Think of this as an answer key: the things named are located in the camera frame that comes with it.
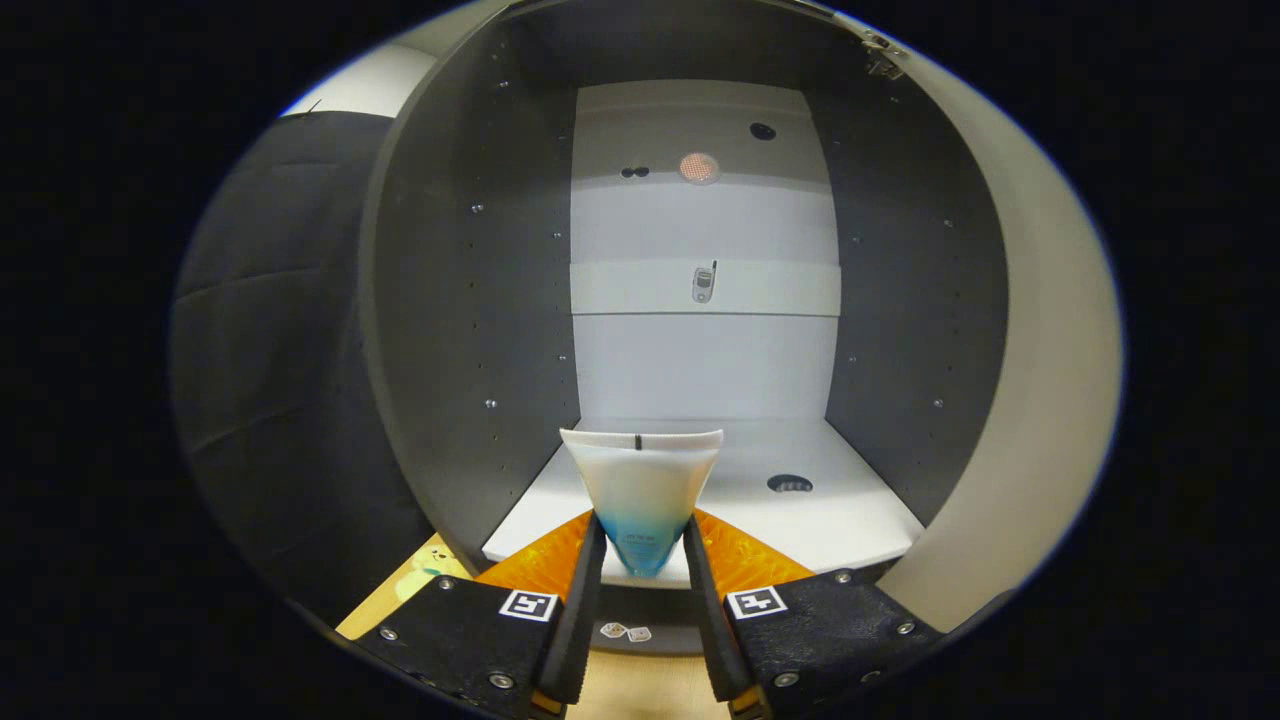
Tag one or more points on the white and blue tube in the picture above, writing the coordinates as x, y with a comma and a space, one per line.
640, 490

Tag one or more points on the dark grey cabinet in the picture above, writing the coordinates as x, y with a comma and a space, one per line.
470, 300

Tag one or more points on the metal door hinge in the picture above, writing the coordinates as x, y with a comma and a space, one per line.
883, 55

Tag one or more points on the pale yellow object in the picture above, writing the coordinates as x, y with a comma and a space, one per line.
432, 570

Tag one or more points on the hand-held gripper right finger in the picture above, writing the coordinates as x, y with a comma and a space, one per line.
830, 630

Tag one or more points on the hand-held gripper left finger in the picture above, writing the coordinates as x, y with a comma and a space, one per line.
470, 640

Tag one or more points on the black backdrop cloth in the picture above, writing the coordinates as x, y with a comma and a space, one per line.
270, 350

